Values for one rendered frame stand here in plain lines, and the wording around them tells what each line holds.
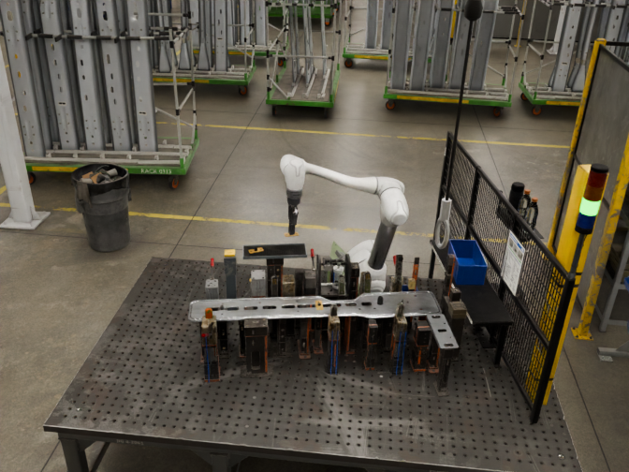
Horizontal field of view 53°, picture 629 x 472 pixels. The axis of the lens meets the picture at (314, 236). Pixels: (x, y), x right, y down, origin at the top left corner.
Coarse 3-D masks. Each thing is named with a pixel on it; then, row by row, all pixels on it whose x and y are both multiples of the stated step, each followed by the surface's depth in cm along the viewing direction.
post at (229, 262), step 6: (228, 258) 364; (234, 258) 364; (228, 264) 365; (234, 264) 366; (228, 270) 367; (234, 270) 368; (228, 276) 370; (234, 276) 370; (228, 282) 372; (234, 282) 372; (228, 288) 374; (234, 288) 375; (228, 294) 376; (234, 294) 377
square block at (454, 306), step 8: (456, 304) 342; (464, 304) 343; (448, 312) 347; (456, 312) 339; (464, 312) 340; (448, 320) 348; (456, 320) 342; (456, 328) 345; (456, 336) 348; (456, 352) 353; (456, 360) 356
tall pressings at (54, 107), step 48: (0, 0) 632; (48, 0) 657; (96, 0) 655; (144, 0) 658; (48, 48) 675; (96, 48) 701; (144, 48) 674; (48, 96) 721; (96, 96) 700; (144, 96) 696; (48, 144) 722; (96, 144) 720; (144, 144) 720
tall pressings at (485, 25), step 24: (408, 0) 922; (432, 0) 913; (408, 24) 932; (456, 24) 967; (480, 24) 942; (408, 48) 966; (432, 48) 984; (456, 48) 960; (480, 48) 958; (432, 72) 979; (456, 72) 976; (480, 72) 972
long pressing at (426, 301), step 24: (192, 312) 340; (216, 312) 341; (240, 312) 341; (264, 312) 342; (288, 312) 343; (312, 312) 343; (360, 312) 344; (384, 312) 345; (408, 312) 345; (432, 312) 346
